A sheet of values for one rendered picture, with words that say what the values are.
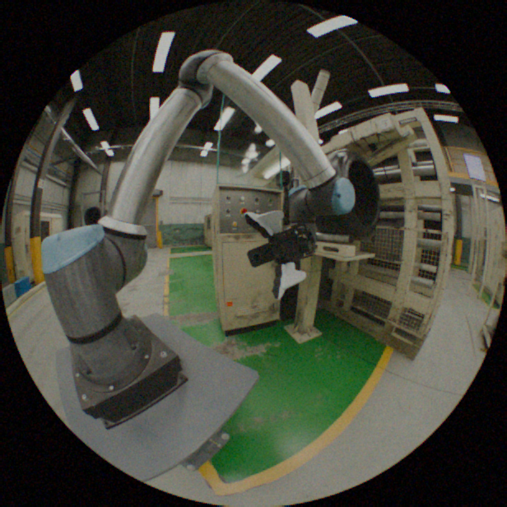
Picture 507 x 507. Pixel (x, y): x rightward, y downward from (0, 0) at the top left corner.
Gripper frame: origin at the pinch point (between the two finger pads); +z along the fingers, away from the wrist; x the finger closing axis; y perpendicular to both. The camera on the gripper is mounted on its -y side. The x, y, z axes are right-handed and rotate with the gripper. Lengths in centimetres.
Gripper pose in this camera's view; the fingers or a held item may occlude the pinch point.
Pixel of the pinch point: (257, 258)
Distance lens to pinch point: 23.7
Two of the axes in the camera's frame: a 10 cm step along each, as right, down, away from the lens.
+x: 3.5, 9.4, -0.1
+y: 8.1, -3.0, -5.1
